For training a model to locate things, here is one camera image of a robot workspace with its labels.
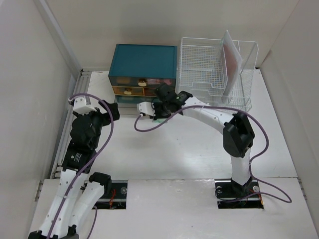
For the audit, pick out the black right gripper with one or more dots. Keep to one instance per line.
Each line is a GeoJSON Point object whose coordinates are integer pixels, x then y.
{"type": "Point", "coordinates": [157, 116]}

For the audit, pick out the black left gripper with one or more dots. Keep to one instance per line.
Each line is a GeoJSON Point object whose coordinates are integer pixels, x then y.
{"type": "Point", "coordinates": [106, 116]}

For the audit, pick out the green translucent plastic case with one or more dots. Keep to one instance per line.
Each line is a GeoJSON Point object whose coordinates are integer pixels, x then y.
{"type": "Point", "coordinates": [159, 121]}

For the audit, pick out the pink lid marker tube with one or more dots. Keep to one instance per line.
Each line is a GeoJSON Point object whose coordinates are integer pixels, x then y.
{"type": "Point", "coordinates": [151, 82]}

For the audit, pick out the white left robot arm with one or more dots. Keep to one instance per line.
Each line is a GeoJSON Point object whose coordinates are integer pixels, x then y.
{"type": "Point", "coordinates": [78, 190]}

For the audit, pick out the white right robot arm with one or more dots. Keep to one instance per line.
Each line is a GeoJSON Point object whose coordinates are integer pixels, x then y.
{"type": "Point", "coordinates": [235, 128]}

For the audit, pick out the teal drawer organizer box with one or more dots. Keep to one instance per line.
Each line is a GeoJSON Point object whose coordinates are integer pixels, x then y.
{"type": "Point", "coordinates": [144, 61]}

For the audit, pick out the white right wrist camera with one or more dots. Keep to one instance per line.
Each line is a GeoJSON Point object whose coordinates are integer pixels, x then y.
{"type": "Point", "coordinates": [146, 108]}

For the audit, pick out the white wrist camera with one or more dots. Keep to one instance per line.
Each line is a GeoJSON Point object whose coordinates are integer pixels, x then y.
{"type": "Point", "coordinates": [81, 105]}
{"type": "Point", "coordinates": [146, 108]}

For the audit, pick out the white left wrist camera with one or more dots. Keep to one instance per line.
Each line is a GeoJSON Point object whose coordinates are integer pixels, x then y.
{"type": "Point", "coordinates": [81, 105]}

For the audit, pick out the aluminium rail frame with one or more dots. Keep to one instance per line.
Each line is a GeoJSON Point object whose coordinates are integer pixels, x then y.
{"type": "Point", "coordinates": [78, 85]}

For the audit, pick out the white wire file rack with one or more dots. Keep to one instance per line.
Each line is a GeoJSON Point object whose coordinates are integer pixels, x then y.
{"type": "Point", "coordinates": [202, 72]}

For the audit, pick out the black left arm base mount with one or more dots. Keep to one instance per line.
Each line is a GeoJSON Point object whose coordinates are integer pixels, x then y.
{"type": "Point", "coordinates": [116, 199]}

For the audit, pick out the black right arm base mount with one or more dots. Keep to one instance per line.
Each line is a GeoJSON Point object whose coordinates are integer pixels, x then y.
{"type": "Point", "coordinates": [231, 195]}

